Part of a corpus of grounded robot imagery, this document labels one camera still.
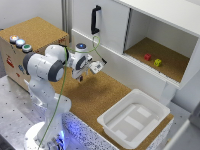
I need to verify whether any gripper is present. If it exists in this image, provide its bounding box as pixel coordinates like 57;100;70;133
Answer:
76;58;108;78

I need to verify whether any pink block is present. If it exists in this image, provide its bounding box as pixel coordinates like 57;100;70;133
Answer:
143;53;152;62

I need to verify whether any yellow block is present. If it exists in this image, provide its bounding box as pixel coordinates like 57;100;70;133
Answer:
153;58;163;67

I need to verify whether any white sliding door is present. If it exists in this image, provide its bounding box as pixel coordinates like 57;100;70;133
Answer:
71;0;131;56

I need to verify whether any white plastic box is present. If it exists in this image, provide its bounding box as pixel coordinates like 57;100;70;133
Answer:
96;88;172;150

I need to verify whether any green button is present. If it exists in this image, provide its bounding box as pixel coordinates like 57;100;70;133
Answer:
21;43;33;54

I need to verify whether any white cabinet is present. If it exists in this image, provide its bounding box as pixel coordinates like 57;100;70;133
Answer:
69;0;200;108

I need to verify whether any blue button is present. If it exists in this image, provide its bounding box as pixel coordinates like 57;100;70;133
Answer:
15;38;27;49

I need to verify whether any red button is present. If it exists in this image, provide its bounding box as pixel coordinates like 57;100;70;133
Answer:
9;34;20;45

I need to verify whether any black door handle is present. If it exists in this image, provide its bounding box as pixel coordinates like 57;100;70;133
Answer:
90;4;103;36

